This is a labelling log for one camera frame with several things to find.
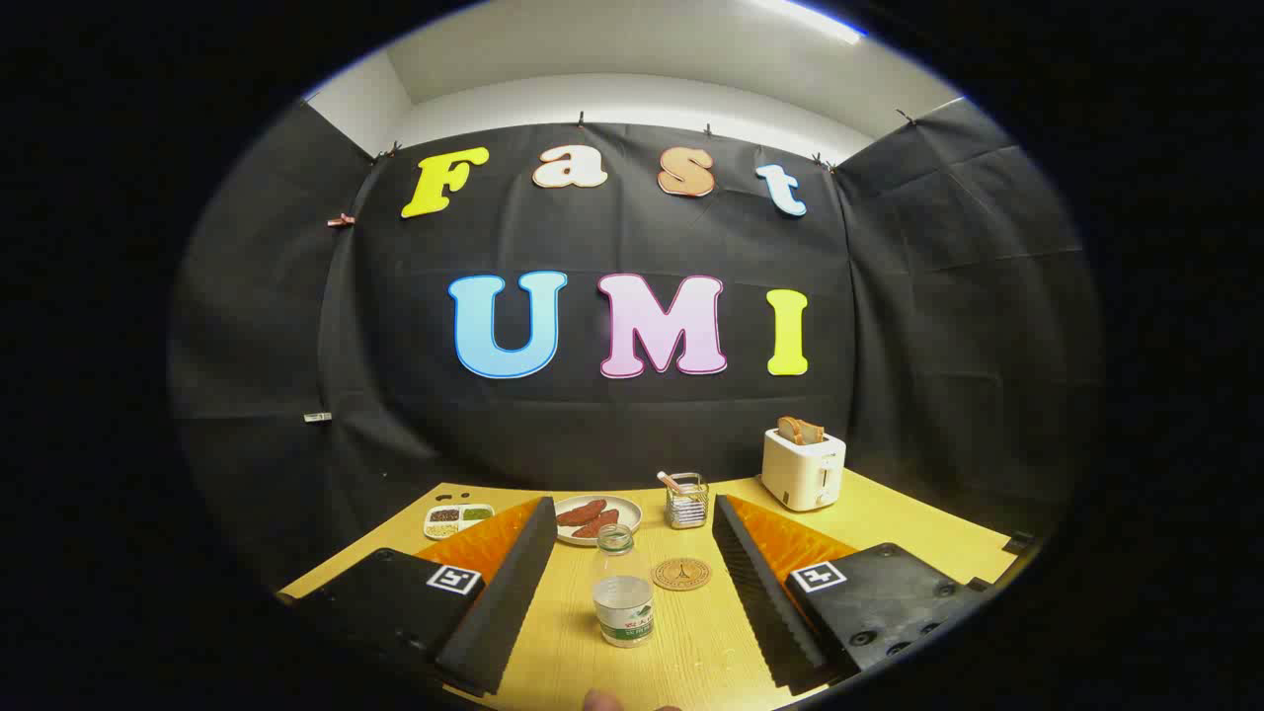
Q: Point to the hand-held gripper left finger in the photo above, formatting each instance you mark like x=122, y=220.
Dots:
x=504, y=602

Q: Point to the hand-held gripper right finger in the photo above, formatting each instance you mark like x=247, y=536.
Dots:
x=755, y=592

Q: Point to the round wooden coaster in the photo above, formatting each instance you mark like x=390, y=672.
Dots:
x=681, y=574

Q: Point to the clear plastic juice bottle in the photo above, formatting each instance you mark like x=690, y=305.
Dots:
x=623, y=607

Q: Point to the wooden table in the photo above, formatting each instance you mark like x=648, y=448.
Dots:
x=696, y=647

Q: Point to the white divided condiment tray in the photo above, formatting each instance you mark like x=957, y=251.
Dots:
x=458, y=520

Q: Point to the glass jar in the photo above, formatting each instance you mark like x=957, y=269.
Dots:
x=686, y=509

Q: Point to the red sausage piece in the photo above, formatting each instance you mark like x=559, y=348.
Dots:
x=581, y=513
x=595, y=524

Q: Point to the white toaster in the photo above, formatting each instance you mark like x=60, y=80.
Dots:
x=800, y=479

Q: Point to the striped paper straw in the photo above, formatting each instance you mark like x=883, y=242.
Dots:
x=674, y=482

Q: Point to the white round plate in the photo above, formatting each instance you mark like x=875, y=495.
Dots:
x=628, y=511

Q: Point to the bread slice in toaster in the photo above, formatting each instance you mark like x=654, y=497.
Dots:
x=798, y=431

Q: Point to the black backdrop cloth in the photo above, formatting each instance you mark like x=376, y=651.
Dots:
x=592, y=434

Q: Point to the black table clamp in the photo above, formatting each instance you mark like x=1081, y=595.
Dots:
x=1018, y=543

